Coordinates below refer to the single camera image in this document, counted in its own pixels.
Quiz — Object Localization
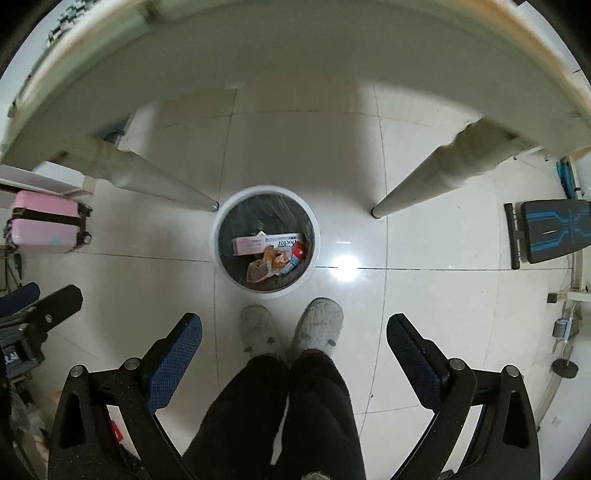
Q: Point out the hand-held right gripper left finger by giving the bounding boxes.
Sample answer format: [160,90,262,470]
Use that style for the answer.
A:
[47,313,204,480]

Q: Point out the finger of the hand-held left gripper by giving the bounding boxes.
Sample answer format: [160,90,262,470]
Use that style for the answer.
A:
[0,285,84,342]
[0,282,42,316]

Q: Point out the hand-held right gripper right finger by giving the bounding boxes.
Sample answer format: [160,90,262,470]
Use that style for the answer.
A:
[386,313,541,480]

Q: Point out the white round trash bin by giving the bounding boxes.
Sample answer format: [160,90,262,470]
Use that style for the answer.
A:
[211,185,322,299]

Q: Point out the pink suitcase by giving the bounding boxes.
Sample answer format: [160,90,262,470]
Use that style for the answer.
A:
[9,189,93,256]

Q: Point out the person's left leg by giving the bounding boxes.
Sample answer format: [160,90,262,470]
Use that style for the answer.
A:
[182,353,290,480]

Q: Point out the person's leg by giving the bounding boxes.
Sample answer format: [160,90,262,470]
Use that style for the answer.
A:
[271,349,368,480]
[182,353,290,480]

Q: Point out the person's left grey slipper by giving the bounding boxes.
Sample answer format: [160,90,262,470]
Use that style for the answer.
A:
[239,304,283,359]

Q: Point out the person's grey slipper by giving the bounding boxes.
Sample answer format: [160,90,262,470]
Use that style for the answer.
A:
[239,304,283,359]
[291,297,345,359]

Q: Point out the person's right grey slipper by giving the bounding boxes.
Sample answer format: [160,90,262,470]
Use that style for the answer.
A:
[291,297,345,359]

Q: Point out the person's right leg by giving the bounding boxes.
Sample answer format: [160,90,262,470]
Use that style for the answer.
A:
[271,349,368,480]

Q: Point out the white shelf board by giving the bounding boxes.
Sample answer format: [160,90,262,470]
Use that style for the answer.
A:
[0,163,94,196]

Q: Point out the orange crumpled snack wrapper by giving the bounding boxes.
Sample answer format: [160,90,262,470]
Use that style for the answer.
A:
[246,244,293,284]

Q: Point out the pink and white carton box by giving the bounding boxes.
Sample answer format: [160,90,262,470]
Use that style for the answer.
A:
[231,233,306,257]

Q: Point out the small carton with red cap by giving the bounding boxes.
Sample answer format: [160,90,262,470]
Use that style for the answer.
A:
[277,240,306,277]

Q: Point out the black and blue weight bench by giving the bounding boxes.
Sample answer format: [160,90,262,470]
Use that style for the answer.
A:
[503,199,591,270]

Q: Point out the white wooden table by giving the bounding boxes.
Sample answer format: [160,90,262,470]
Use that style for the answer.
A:
[0,0,591,220]

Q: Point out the blue strap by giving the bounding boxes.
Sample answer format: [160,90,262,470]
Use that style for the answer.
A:
[556,158,576,200]

